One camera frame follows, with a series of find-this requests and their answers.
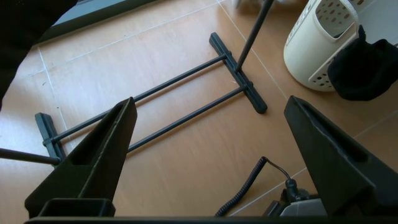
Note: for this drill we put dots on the window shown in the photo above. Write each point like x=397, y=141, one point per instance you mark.
x=93, y=12

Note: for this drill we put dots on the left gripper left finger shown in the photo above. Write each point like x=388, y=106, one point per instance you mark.
x=93, y=161

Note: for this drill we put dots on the white laundry basket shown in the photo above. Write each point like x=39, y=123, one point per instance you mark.
x=304, y=49

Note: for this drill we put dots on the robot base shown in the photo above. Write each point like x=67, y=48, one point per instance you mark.
x=301, y=208

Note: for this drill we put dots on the black clothes rack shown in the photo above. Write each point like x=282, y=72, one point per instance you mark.
x=239, y=74

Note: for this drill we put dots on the heap of clothes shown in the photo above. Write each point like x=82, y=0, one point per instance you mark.
x=363, y=71

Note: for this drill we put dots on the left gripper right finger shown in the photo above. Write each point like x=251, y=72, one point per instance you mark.
x=335, y=168

